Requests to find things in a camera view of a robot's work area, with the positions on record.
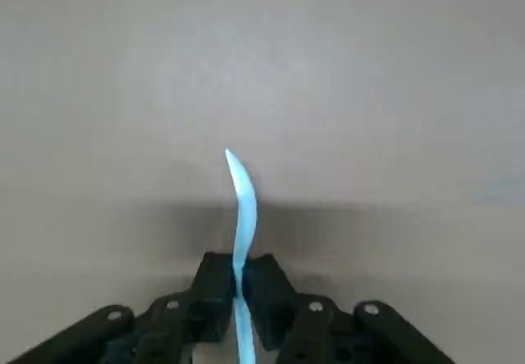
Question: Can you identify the blue spoon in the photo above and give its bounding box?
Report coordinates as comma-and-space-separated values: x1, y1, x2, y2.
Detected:
224, 147, 259, 364

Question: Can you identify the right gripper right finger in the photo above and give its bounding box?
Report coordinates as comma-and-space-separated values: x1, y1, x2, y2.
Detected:
240, 252, 457, 364

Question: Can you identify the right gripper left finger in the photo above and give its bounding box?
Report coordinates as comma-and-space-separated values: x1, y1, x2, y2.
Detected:
0, 251, 238, 364

